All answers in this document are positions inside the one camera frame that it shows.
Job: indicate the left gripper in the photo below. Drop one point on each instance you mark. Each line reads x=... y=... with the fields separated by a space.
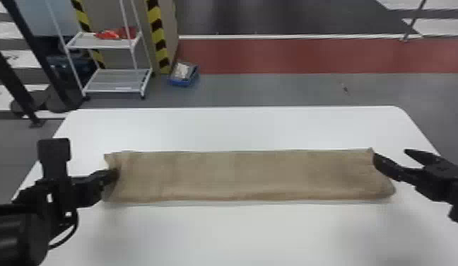
x=82 y=191

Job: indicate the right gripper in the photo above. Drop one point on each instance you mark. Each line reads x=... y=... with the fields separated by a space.
x=444 y=182

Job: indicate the beige towel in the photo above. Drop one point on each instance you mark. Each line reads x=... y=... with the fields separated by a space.
x=247 y=176

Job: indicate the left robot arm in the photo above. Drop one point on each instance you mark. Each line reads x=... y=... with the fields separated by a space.
x=13 y=226

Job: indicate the blue tray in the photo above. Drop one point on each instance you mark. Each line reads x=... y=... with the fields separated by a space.
x=183 y=73

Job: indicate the red packet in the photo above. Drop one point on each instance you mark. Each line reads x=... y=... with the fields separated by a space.
x=115 y=33

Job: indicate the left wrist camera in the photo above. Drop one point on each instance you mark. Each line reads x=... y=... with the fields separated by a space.
x=53 y=156

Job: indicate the yellow black striped post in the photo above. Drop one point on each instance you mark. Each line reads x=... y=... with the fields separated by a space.
x=84 y=22
x=157 y=35

